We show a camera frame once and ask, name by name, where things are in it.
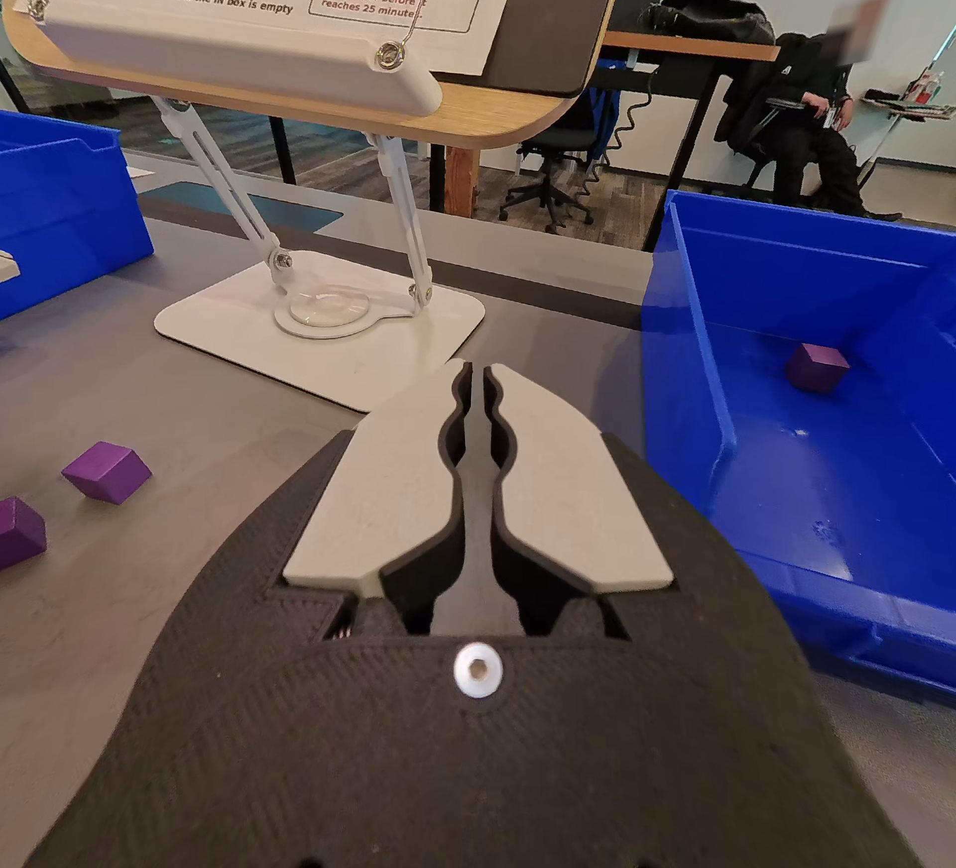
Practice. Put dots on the purple wooden cube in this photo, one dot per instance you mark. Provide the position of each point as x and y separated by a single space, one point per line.
818 368
19 532
104 472

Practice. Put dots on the blue plastic bin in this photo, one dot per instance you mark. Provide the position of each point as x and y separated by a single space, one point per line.
821 495
67 211

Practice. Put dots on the wooden post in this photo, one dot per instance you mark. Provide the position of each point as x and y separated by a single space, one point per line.
461 181

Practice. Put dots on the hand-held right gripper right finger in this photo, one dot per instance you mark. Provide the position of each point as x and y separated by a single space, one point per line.
582 509

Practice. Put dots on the blue hanging bag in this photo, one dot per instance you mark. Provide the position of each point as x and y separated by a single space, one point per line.
605 121

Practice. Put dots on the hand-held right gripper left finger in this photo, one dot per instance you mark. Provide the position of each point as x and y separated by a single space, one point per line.
381 502

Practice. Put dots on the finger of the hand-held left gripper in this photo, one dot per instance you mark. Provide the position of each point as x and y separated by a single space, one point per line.
9 267

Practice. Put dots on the wooden office desk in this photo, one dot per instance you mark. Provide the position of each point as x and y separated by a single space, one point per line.
687 47

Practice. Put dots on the small cluttered side table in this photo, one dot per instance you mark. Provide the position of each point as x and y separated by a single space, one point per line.
919 108

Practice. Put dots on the wooden document stand white base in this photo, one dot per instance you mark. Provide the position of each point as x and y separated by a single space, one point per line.
224 330

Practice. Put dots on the black office chair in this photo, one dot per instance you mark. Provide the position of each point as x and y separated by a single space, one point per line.
553 150

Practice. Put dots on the black backpack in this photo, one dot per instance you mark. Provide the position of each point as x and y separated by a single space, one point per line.
709 21

